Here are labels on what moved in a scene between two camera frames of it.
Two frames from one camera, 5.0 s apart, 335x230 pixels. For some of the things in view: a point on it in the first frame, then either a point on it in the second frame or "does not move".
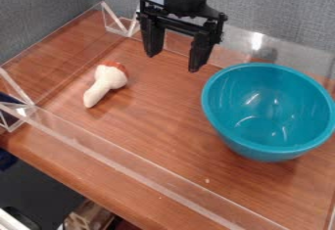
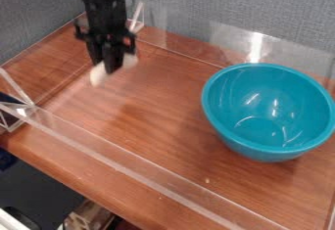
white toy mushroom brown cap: x=110 y=77 → x=99 y=73
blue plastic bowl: x=271 y=110 does not move
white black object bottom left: x=14 y=219 does not move
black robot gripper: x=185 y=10 → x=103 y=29
